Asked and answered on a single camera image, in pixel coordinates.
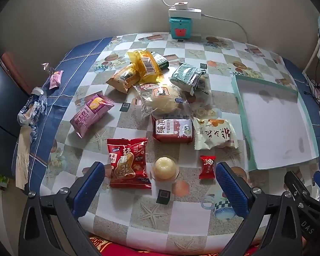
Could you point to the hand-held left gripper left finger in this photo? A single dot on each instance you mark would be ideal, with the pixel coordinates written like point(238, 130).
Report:
point(89, 189)

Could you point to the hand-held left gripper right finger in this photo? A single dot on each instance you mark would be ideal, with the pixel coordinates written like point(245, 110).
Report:
point(230, 189)

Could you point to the small red candy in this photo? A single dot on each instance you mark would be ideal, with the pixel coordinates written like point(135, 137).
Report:
point(207, 166)

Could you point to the red peanut packet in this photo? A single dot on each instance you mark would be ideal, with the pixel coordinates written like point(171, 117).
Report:
point(128, 162)

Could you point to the cream snack packet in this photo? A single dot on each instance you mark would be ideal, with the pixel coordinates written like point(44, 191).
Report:
point(216, 134)

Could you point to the yellow jelly cup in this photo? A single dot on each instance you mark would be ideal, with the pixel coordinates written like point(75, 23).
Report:
point(165, 168)

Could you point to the white tray with teal rim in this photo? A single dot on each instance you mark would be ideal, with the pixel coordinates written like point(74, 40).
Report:
point(272, 117)

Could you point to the large pink cake roll packet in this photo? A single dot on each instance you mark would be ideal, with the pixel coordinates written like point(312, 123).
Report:
point(92, 114)

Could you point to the red white biscuit packet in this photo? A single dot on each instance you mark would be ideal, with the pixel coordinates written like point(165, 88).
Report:
point(173, 129)

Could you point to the clear cracker packet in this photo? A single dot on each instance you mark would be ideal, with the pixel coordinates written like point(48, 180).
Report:
point(202, 84)

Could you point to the bun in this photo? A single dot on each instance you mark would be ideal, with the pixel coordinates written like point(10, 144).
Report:
point(164, 100)

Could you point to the orange bread packet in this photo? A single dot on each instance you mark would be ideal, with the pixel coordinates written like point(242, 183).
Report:
point(122, 78)

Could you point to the white green biscuit packet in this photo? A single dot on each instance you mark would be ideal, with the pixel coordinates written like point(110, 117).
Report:
point(186, 76)

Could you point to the yellow translucent snack packet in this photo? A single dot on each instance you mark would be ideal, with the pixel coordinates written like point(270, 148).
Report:
point(146, 65)

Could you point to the dark green biscuit packet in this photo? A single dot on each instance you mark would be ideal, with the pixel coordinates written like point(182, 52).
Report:
point(161, 61)

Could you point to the checkered printed tablecloth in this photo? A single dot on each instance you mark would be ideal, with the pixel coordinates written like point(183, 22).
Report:
point(117, 128)

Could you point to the beige paper sheet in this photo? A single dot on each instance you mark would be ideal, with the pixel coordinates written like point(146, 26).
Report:
point(22, 160)

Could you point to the red cloth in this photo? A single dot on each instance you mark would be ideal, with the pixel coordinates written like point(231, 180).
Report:
point(149, 252)

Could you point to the crumpled white blue wrapper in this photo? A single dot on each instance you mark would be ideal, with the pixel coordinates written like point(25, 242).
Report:
point(32, 106)

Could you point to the small pink snack packet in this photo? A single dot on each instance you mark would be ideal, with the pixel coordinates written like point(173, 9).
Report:
point(55, 79)

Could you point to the white metal rack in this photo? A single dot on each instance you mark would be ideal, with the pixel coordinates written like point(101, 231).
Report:
point(310, 61)

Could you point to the silver foil wrapper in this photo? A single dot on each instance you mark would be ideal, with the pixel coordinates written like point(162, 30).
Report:
point(46, 66)

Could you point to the dark cabinet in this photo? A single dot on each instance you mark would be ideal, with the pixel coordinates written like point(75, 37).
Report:
point(2, 90)

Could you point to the blue plaid tablecloth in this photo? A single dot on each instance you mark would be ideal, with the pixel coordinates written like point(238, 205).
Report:
point(69, 56)

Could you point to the teal box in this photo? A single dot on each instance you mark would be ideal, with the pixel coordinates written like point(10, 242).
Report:
point(180, 25)

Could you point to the white adapter with red button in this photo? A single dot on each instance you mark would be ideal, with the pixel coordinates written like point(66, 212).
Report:
point(180, 4)

